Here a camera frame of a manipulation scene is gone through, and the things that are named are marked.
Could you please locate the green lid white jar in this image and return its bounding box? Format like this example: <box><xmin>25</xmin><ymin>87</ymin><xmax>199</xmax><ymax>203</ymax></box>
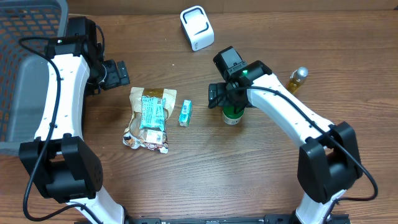
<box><xmin>223</xmin><ymin>106</ymin><xmax>244</xmax><ymax>125</ymax></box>

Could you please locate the green white Kleenex tissue pack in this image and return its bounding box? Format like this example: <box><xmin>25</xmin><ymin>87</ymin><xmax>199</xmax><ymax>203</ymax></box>
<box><xmin>178</xmin><ymin>100</ymin><xmax>192</xmax><ymax>127</ymax></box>

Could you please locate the teal snack packet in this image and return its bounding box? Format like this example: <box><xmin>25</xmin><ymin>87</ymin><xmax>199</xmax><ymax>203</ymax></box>
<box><xmin>139</xmin><ymin>96</ymin><xmax>165</xmax><ymax>131</ymax></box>

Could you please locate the brown snack packet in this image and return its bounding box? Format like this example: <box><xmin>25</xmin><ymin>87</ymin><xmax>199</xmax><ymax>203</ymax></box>
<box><xmin>124</xmin><ymin>87</ymin><xmax>177</xmax><ymax>136</ymax></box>

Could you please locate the yellow oil bottle silver cap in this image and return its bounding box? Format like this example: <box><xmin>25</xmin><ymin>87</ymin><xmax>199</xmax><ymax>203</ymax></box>
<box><xmin>286</xmin><ymin>67</ymin><xmax>308</xmax><ymax>95</ymax></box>

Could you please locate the white labelled snack packet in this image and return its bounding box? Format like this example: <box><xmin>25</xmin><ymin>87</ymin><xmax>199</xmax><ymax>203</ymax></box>
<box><xmin>123</xmin><ymin>129</ymin><xmax>169</xmax><ymax>154</ymax></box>

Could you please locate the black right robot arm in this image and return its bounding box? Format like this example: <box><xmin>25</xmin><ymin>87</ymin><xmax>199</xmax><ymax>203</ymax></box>
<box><xmin>208</xmin><ymin>47</ymin><xmax>363</xmax><ymax>223</ymax></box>

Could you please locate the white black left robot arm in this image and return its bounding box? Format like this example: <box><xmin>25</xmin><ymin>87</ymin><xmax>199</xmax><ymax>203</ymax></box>
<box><xmin>19</xmin><ymin>17</ymin><xmax>131</xmax><ymax>223</ymax></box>

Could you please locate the white barcode scanner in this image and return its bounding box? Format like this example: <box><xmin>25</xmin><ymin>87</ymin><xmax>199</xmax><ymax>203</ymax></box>
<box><xmin>180</xmin><ymin>6</ymin><xmax>215</xmax><ymax>52</ymax></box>

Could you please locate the brown cardboard back panel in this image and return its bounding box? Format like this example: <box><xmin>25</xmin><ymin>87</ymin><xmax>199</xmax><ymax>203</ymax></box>
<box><xmin>67</xmin><ymin>0</ymin><xmax>397</xmax><ymax>16</ymax></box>

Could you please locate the grey plastic mesh basket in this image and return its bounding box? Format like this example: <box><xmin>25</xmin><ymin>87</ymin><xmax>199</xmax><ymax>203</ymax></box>
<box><xmin>1</xmin><ymin>0</ymin><xmax>68</xmax><ymax>156</ymax></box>

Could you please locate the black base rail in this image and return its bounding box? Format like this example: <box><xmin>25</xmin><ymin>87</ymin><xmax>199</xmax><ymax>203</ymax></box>
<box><xmin>125</xmin><ymin>214</ymin><xmax>300</xmax><ymax>224</ymax></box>

